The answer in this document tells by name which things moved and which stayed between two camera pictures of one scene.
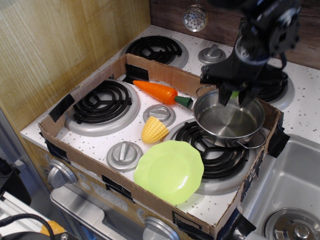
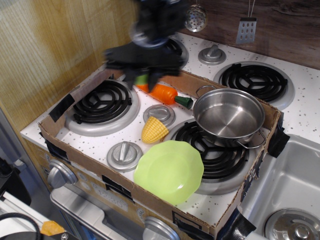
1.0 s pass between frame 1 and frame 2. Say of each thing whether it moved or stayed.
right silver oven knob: stayed
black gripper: moved
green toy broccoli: moved
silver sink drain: stayed
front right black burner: stayed
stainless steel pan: stayed
